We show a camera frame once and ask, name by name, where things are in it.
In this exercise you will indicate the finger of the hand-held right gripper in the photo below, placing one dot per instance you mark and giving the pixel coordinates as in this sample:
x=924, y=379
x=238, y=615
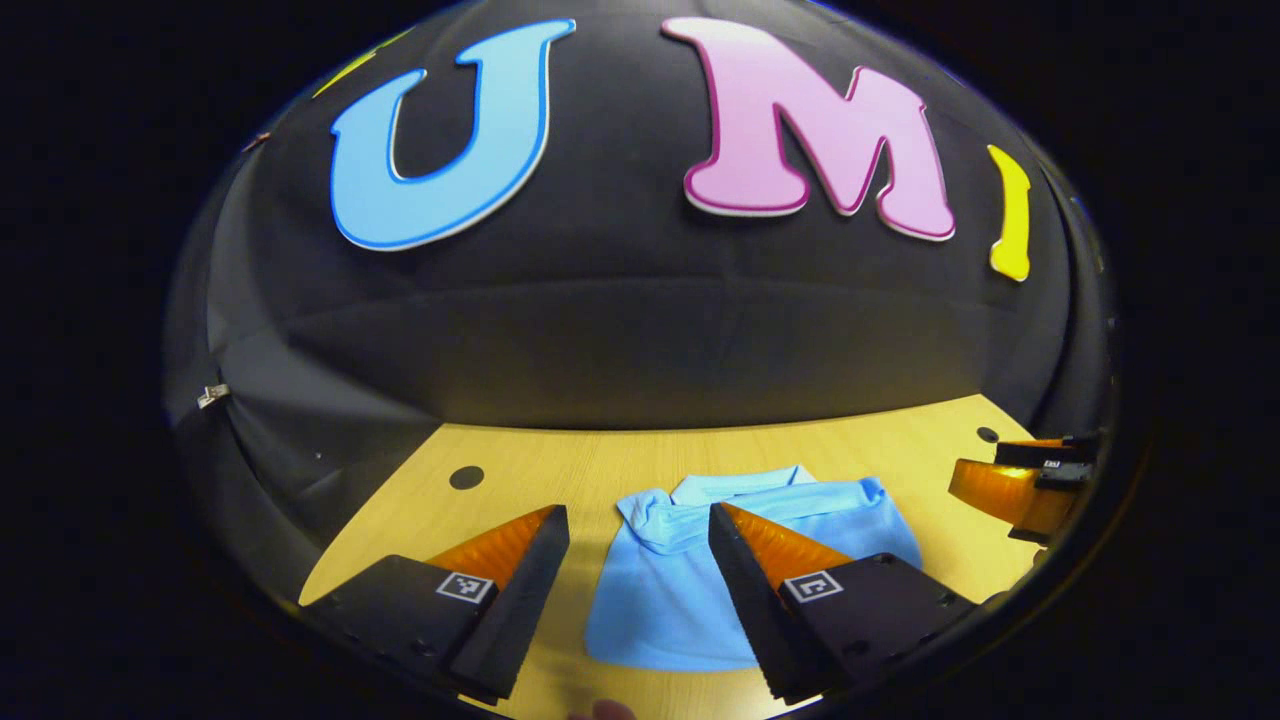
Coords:
x=1030, y=454
x=1010, y=495

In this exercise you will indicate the light blue T-shirt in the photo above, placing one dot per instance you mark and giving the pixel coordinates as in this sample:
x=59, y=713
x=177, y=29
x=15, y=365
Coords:
x=660, y=590

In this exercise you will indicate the orange spring clamp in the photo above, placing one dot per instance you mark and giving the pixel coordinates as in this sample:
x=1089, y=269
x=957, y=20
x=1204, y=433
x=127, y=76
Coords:
x=258, y=141

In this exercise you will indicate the white clip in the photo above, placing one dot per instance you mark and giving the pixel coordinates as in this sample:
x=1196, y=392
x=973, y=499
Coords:
x=212, y=396

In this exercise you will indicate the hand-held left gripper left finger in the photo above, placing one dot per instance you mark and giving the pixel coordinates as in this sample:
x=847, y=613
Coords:
x=525, y=610

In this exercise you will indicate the black backdrop cloth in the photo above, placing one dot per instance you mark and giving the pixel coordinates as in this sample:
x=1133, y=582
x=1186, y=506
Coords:
x=620, y=330

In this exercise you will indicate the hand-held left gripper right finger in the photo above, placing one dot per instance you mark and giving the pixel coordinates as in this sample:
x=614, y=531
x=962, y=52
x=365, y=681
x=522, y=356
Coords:
x=748, y=610

